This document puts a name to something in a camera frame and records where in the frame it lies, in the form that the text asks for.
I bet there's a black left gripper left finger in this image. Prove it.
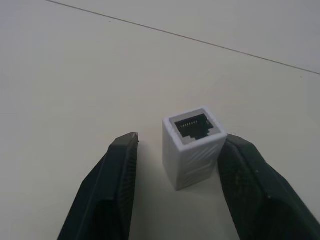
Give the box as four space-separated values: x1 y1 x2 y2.
56 131 140 240

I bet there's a white ethernet coupler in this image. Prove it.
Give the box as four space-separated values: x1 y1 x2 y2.
162 105 228 192

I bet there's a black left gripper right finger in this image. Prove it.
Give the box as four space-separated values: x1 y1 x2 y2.
216 134 320 240

